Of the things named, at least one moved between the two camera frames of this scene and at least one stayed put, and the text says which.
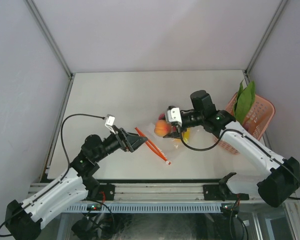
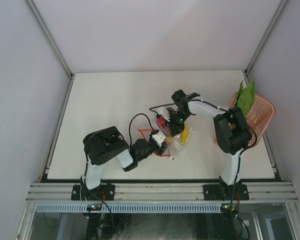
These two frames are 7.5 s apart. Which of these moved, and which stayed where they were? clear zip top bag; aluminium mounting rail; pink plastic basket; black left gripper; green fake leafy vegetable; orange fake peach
Moved: clear zip top bag; orange fake peach; black left gripper
Stayed: aluminium mounting rail; pink plastic basket; green fake leafy vegetable
